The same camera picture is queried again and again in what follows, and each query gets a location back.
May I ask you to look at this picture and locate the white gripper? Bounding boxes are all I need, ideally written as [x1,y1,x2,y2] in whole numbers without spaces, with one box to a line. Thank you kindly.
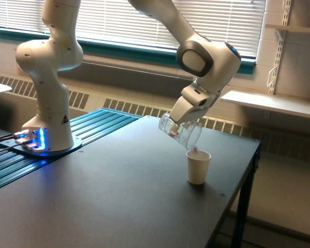
[170,79,221,131]

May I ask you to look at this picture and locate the clear plastic cup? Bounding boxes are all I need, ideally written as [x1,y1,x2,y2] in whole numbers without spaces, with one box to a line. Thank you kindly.
[158,113,202,150]

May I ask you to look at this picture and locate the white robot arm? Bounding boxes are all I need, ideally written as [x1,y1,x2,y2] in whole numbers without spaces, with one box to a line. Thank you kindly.
[16,1,241,152]

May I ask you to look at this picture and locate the small pink candy pieces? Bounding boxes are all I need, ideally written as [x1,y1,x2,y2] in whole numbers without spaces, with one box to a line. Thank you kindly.
[167,131,180,138]

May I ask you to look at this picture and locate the white paper cup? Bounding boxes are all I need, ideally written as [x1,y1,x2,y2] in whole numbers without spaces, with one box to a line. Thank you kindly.
[187,150,211,185]

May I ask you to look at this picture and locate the beige baseboard radiator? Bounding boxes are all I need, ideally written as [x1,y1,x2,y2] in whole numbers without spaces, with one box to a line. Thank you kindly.
[0,75,310,162]

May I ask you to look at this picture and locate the black table leg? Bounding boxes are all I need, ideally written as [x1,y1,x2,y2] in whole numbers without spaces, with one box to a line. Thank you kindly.
[230,145,261,247]

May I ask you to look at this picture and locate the white window blinds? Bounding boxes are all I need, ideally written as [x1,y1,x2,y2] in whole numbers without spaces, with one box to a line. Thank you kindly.
[0,1,266,57]

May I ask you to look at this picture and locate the white shelf standard rail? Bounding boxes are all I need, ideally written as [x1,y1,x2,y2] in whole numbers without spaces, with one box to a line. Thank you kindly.
[266,1,292,95]

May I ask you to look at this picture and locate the white lower wall shelf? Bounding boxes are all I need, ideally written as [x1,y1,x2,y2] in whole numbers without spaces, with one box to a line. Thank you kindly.
[221,90,310,118]

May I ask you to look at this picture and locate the white wall shelf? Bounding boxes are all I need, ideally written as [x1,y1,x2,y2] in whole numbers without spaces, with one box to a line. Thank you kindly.
[265,24,310,34]
[221,90,310,118]

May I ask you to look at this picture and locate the white upper wall shelf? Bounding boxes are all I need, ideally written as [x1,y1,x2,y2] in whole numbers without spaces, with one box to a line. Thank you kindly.
[265,24,310,34]

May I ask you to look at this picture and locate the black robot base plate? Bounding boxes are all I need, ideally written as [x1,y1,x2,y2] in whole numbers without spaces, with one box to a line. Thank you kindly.
[11,135,82,158]

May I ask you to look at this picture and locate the blue ribbed aluminium rail plate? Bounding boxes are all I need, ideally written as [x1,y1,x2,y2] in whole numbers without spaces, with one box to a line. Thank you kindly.
[0,108,141,188]

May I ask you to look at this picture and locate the black cables at base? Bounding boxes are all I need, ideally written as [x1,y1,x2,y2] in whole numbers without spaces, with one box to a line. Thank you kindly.
[0,133,25,157]

